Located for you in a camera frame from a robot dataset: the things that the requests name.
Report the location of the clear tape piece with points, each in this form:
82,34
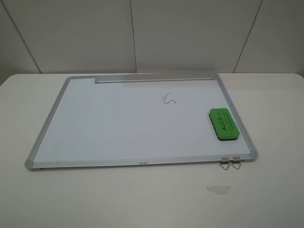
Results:
219,190

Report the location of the right metal hanging clip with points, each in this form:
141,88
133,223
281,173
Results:
236,163

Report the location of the white whiteboard with aluminium frame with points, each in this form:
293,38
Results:
137,120

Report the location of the left metal hanging clip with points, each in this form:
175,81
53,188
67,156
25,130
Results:
225,163

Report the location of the green whiteboard eraser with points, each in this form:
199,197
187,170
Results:
223,124

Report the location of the metal hanging clip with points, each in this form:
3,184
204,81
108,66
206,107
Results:
236,163
225,163

